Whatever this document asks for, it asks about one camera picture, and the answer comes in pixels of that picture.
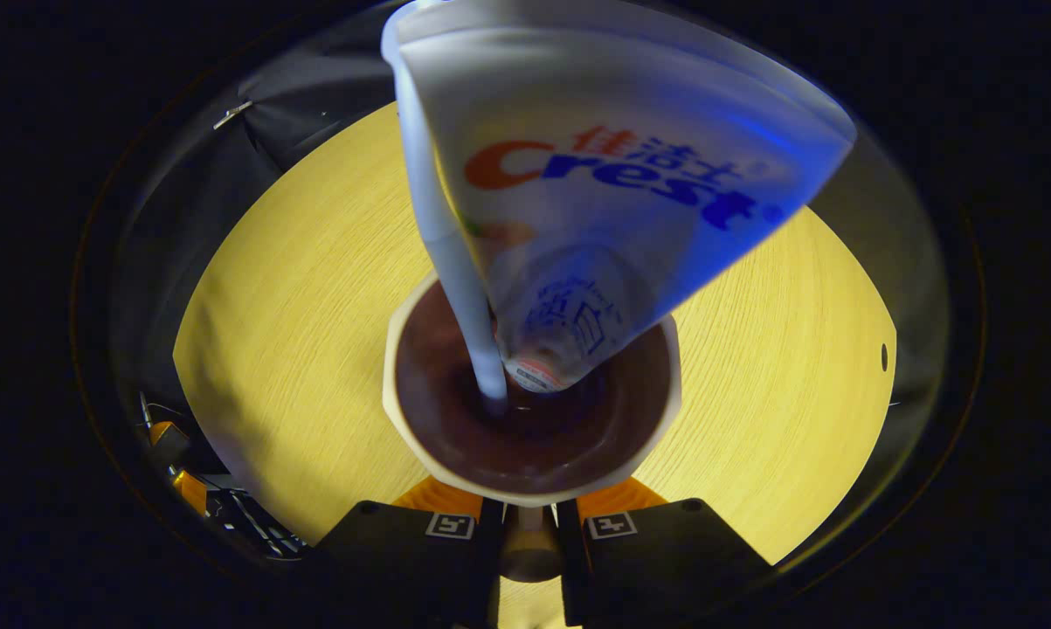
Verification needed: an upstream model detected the white toothpaste tube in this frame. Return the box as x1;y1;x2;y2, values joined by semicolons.
398;0;858;394

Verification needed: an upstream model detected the beige cup with brown inside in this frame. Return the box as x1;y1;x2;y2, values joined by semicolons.
383;266;683;584

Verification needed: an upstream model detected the white toothbrush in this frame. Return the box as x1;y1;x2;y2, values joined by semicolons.
381;4;509;404

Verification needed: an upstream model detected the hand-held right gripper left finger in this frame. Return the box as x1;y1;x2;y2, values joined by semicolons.
315;476;504;629

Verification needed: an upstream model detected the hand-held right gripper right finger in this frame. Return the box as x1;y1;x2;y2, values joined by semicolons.
556;476;775;629

